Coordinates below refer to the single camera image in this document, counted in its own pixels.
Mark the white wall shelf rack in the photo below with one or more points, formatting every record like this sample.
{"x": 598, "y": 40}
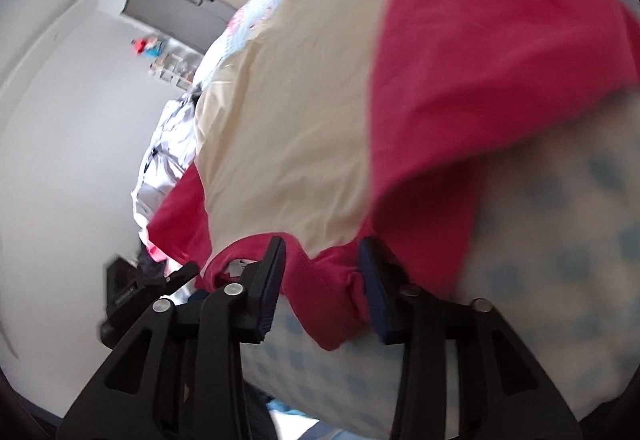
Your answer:
{"x": 174, "y": 69}

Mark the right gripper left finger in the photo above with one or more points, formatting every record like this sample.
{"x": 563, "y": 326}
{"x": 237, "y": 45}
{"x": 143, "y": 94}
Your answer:
{"x": 177, "y": 373}

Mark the cream and pink shirt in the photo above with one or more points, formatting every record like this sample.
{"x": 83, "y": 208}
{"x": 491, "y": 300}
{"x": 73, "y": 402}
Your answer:
{"x": 341, "y": 119}

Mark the blue checkered floral bedspread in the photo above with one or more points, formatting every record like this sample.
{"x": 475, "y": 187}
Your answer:
{"x": 554, "y": 245}

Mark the red blue plush toy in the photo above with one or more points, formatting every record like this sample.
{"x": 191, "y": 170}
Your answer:
{"x": 149, "y": 45}

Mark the white garment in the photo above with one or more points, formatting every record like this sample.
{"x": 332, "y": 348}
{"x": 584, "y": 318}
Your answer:
{"x": 169, "y": 154}

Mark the grey door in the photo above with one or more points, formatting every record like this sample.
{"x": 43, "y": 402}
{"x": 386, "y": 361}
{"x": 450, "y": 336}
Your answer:
{"x": 195, "y": 23}

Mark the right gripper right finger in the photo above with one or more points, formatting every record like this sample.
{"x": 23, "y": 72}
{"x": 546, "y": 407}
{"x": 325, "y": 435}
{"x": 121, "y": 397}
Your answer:
{"x": 465, "y": 373}

